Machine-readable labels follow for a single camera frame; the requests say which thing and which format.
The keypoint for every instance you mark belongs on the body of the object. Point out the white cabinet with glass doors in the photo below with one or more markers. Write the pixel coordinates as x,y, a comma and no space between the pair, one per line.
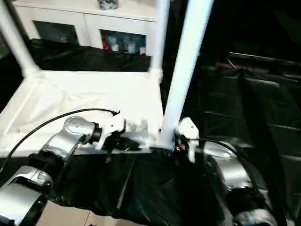
70,16

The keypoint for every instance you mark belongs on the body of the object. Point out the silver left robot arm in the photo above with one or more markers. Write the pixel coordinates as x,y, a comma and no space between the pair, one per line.
65,136

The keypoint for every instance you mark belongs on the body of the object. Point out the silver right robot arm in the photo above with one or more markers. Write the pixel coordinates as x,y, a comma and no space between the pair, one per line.
230,169

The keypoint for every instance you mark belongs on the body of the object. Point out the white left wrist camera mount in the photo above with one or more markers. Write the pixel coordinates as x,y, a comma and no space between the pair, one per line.
110,127

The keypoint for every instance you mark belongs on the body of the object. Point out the black long bar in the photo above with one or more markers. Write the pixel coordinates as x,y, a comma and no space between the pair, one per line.
265,58

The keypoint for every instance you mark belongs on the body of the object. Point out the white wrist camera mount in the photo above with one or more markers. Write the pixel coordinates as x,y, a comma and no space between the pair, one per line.
110,127
188,128

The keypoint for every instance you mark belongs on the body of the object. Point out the white plastic table leg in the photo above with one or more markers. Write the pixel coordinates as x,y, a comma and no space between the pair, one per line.
14,35
185,58
160,35

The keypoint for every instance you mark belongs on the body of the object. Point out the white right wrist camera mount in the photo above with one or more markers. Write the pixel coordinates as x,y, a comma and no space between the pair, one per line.
188,128

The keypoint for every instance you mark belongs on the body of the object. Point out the white plastic table top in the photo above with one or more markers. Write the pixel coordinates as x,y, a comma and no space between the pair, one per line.
82,89

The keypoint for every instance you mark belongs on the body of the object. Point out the black plastic mat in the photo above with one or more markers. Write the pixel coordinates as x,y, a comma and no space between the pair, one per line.
152,183

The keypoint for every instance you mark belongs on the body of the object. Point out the blue upright panel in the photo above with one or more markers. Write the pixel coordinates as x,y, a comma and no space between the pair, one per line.
171,28

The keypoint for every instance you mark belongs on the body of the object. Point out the dark crumpled bag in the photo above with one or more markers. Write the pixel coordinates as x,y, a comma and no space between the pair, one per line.
107,4

